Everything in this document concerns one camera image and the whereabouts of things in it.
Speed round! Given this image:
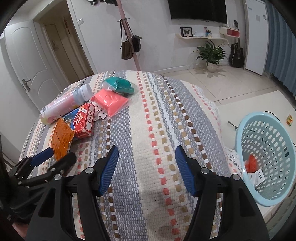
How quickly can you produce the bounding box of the orange snack packet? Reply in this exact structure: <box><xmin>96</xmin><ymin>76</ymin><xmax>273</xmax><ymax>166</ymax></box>
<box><xmin>51</xmin><ymin>118</ymin><xmax>75</xmax><ymax>161</ymax></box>

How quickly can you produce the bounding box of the red blue playing card box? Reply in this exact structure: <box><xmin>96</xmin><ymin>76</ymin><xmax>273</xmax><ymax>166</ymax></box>
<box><xmin>62</xmin><ymin>102</ymin><xmax>95</xmax><ymax>139</ymax></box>

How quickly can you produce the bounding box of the white tissue packet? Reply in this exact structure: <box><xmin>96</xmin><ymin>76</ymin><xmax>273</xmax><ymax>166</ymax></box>
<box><xmin>247</xmin><ymin>169</ymin><xmax>265</xmax><ymax>188</ymax></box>

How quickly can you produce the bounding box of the pink white drink bottle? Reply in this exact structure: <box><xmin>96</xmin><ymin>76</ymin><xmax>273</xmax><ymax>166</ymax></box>
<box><xmin>40</xmin><ymin>84</ymin><xmax>93</xmax><ymax>125</ymax></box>

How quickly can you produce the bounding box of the light blue plastic basket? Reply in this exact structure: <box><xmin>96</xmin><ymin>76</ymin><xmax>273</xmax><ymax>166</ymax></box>
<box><xmin>235</xmin><ymin>112</ymin><xmax>295</xmax><ymax>207</ymax></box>

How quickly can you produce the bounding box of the pink bagged clay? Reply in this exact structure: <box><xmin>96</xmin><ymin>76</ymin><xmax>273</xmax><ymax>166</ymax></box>
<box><xmin>90</xmin><ymin>89</ymin><xmax>129</xmax><ymax>118</ymax></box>

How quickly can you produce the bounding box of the white dotted paper wrapper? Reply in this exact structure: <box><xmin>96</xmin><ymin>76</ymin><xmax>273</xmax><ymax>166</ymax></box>
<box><xmin>91</xmin><ymin>101</ymin><xmax>107</xmax><ymax>122</ymax></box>

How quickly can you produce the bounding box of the striped woven table cloth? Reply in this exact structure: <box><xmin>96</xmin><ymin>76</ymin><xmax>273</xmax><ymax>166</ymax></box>
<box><xmin>19</xmin><ymin>69</ymin><xmax>243</xmax><ymax>241</ymax></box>

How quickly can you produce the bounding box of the white open door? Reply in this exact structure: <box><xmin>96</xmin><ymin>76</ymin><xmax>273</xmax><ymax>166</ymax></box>
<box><xmin>4</xmin><ymin>21</ymin><xmax>69</xmax><ymax>110</ymax></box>

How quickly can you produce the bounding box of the teal bagged clay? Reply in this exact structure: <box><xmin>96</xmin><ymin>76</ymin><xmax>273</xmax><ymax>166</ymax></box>
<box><xmin>101</xmin><ymin>77</ymin><xmax>135</xmax><ymax>94</ymax></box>

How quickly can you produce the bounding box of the colourful cube toy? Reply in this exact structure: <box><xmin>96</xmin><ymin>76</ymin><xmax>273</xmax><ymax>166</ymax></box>
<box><xmin>286</xmin><ymin>114</ymin><xmax>293</xmax><ymax>126</ymax></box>

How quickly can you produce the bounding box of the brown hanging handbag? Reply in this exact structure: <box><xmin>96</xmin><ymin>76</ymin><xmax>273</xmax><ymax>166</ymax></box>
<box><xmin>120</xmin><ymin>20</ymin><xmax>133</xmax><ymax>60</ymax></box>

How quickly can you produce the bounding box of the black hanging bag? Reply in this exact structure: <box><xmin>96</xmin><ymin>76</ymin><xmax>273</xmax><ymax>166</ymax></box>
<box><xmin>132</xmin><ymin>35</ymin><xmax>142</xmax><ymax>52</ymax></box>

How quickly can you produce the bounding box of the black acoustic guitar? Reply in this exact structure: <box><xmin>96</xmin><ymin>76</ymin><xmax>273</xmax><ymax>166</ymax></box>
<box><xmin>229</xmin><ymin>20</ymin><xmax>245</xmax><ymax>68</ymax></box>

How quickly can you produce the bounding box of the pink coat rack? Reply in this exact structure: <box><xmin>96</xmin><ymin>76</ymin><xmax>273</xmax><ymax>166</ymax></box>
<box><xmin>116</xmin><ymin>0</ymin><xmax>141</xmax><ymax>71</ymax></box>

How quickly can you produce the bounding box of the green potted plant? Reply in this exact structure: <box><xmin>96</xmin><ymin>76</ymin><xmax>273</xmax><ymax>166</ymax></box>
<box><xmin>197</xmin><ymin>40</ymin><xmax>228</xmax><ymax>73</ymax></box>

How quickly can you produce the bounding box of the blue curtain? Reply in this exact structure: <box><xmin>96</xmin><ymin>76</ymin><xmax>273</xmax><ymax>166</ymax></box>
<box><xmin>265</xmin><ymin>1</ymin><xmax>295</xmax><ymax>96</ymax></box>

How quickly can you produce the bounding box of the white tall cabinet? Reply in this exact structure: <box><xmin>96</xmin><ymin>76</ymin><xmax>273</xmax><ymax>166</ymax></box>
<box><xmin>243</xmin><ymin>0</ymin><xmax>269</xmax><ymax>76</ymax></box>

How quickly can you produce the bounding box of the white lower wall shelf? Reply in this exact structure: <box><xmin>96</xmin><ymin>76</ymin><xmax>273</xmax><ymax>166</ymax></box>
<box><xmin>175</xmin><ymin>34</ymin><xmax>229</xmax><ymax>45</ymax></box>

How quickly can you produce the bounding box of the butterfly picture frame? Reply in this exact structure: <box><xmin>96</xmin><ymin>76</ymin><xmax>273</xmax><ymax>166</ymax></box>
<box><xmin>180</xmin><ymin>27</ymin><xmax>193</xmax><ymax>38</ymax></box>

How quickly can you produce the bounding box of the red white wall box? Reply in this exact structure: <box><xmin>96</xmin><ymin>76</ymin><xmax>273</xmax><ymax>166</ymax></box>
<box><xmin>219</xmin><ymin>26</ymin><xmax>240</xmax><ymax>38</ymax></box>

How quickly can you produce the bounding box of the black wall television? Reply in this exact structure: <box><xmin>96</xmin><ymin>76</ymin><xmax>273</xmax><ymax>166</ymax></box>
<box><xmin>168</xmin><ymin>0</ymin><xmax>227</xmax><ymax>24</ymax></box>

